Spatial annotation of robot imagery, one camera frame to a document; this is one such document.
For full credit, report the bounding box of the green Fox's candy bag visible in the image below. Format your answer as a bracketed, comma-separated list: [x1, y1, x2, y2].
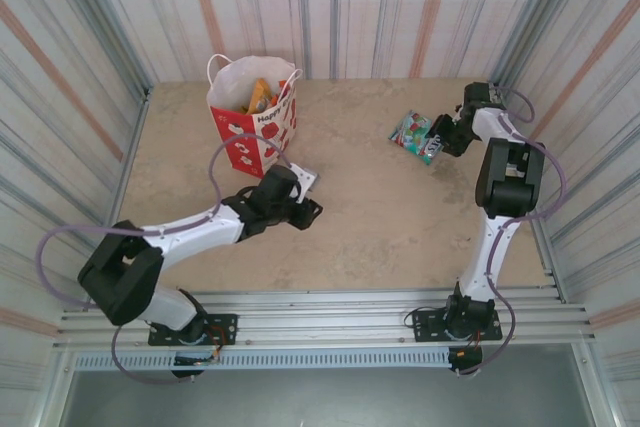
[388, 108, 445, 167]

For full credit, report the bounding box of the red white paper gift bag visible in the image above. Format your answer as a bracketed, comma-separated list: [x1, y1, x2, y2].
[205, 53, 304, 180]

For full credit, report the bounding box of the orange-brown foil snack bag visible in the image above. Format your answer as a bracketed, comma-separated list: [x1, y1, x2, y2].
[241, 77, 275, 116]

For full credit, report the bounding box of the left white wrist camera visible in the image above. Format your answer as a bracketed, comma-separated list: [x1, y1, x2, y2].
[289, 163, 320, 194]

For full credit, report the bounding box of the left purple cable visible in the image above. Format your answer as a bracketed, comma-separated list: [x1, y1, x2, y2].
[37, 132, 302, 388]

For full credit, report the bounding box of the aluminium rail frame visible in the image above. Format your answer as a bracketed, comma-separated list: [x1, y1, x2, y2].
[52, 286, 597, 354]

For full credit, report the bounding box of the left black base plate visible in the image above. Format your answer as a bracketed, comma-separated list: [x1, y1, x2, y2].
[148, 313, 239, 347]

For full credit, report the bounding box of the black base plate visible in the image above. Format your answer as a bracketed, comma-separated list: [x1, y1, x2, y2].
[410, 309, 503, 344]
[148, 313, 239, 347]

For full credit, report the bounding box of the slotted grey cable duct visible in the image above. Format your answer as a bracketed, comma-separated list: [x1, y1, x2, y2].
[71, 348, 452, 373]

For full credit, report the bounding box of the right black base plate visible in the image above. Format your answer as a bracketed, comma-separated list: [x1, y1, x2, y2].
[410, 309, 503, 344]

